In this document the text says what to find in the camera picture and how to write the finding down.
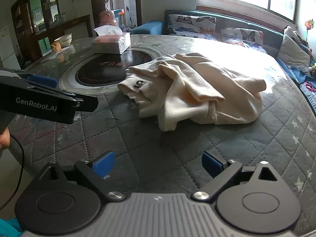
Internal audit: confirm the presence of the person's teal jacket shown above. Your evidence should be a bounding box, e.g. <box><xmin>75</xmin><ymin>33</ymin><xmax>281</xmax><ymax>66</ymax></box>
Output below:
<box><xmin>0</xmin><ymin>218</ymin><xmax>23</xmax><ymax>237</ymax></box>

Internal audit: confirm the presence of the white refrigerator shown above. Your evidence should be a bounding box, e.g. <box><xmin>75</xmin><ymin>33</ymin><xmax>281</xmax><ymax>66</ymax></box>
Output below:
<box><xmin>0</xmin><ymin>26</ymin><xmax>22</xmax><ymax>70</ymax></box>

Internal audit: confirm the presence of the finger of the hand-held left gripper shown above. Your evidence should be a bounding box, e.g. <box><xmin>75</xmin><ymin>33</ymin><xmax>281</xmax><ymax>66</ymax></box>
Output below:
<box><xmin>15</xmin><ymin>73</ymin><xmax>59</xmax><ymax>89</ymax></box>
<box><xmin>59</xmin><ymin>91</ymin><xmax>100</xmax><ymax>113</ymax></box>

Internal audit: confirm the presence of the small butterfly print cushion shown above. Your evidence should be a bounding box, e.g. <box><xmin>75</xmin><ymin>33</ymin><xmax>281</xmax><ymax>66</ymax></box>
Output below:
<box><xmin>220</xmin><ymin>27</ymin><xmax>267</xmax><ymax>53</ymax></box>

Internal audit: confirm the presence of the black cable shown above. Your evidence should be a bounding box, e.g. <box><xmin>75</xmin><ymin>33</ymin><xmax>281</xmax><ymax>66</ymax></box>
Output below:
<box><xmin>0</xmin><ymin>134</ymin><xmax>25</xmax><ymax>211</ymax></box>

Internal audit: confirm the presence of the plush toy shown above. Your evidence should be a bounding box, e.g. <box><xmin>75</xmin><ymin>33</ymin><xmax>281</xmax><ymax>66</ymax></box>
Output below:
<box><xmin>283</xmin><ymin>25</ymin><xmax>301</xmax><ymax>40</ymax></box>

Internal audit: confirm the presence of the blue sofa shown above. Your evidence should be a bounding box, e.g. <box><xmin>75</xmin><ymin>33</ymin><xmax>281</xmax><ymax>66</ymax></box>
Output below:
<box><xmin>130</xmin><ymin>9</ymin><xmax>316</xmax><ymax>114</ymax></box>

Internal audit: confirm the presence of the large butterfly print cushion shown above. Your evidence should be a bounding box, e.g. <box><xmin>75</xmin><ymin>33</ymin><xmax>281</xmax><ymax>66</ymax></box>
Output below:
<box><xmin>167</xmin><ymin>14</ymin><xmax>218</xmax><ymax>40</ymax></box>

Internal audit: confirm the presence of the cream garment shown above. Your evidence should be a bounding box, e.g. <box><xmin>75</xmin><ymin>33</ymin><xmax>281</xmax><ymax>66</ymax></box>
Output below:
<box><xmin>118</xmin><ymin>53</ymin><xmax>267</xmax><ymax>132</ymax></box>

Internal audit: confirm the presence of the dark wooden cabinet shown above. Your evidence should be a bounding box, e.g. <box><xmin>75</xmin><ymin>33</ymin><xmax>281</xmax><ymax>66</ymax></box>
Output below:
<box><xmin>11</xmin><ymin>0</ymin><xmax>93</xmax><ymax>63</ymax></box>

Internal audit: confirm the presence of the blue cardboard box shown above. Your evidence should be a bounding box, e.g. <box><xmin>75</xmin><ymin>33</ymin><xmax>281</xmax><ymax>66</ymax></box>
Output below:
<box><xmin>114</xmin><ymin>8</ymin><xmax>125</xmax><ymax>29</ymax></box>

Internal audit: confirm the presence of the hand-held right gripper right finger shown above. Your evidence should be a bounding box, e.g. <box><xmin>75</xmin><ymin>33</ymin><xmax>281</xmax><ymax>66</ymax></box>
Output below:
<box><xmin>193</xmin><ymin>151</ymin><xmax>283</xmax><ymax>202</ymax></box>

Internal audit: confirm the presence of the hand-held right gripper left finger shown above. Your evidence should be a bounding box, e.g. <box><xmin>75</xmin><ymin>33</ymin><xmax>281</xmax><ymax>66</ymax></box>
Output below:
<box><xmin>37</xmin><ymin>150</ymin><xmax>125</xmax><ymax>202</ymax></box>

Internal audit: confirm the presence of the round black induction cooktop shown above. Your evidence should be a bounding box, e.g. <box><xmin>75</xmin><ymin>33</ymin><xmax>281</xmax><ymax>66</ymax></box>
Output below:
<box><xmin>59</xmin><ymin>48</ymin><xmax>164</xmax><ymax>96</ymax></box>

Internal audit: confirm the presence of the person's left hand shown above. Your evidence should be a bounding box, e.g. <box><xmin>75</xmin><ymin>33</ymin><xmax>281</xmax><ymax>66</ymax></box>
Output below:
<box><xmin>0</xmin><ymin>128</ymin><xmax>11</xmax><ymax>151</ymax></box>

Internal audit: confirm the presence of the colourful pinwheel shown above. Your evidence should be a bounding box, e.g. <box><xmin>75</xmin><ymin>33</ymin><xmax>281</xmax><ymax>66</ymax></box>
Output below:
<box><xmin>304</xmin><ymin>19</ymin><xmax>315</xmax><ymax>43</ymax></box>

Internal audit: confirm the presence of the pink water bottle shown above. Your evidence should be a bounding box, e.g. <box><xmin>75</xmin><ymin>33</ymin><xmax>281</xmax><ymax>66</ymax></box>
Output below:
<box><xmin>99</xmin><ymin>10</ymin><xmax>118</xmax><ymax>27</ymax></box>

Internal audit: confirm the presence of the white bowl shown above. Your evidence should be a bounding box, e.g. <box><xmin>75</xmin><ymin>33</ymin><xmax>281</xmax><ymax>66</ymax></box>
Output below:
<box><xmin>53</xmin><ymin>33</ymin><xmax>73</xmax><ymax>47</ymax></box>

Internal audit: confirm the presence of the grey pillow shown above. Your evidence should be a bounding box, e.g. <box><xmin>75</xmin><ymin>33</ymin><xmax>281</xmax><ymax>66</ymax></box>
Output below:
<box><xmin>276</xmin><ymin>33</ymin><xmax>311</xmax><ymax>68</ymax></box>

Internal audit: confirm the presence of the white paper sheet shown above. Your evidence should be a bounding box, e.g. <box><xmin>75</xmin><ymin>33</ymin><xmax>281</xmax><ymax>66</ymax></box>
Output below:
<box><xmin>40</xmin><ymin>46</ymin><xmax>76</xmax><ymax>63</ymax></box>

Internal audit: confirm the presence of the white tissue box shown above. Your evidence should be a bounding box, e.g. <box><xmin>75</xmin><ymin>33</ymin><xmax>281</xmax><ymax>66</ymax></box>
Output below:
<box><xmin>91</xmin><ymin>26</ymin><xmax>131</xmax><ymax>54</ymax></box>

